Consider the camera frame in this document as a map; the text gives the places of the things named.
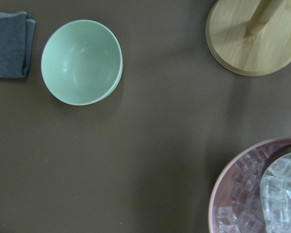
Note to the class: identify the pink bowl with ice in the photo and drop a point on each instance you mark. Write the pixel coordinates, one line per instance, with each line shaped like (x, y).
(220, 195)

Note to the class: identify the mint green bowl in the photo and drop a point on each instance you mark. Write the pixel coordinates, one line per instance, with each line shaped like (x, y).
(82, 62)

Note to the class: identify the wooden mug tree stand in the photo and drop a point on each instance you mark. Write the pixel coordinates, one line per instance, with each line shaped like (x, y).
(250, 37)

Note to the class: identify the metal ice scoop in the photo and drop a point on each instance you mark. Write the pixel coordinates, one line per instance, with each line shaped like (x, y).
(275, 195)

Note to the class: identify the dark grey folded cloth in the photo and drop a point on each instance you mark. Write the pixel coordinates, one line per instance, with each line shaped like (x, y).
(16, 39)

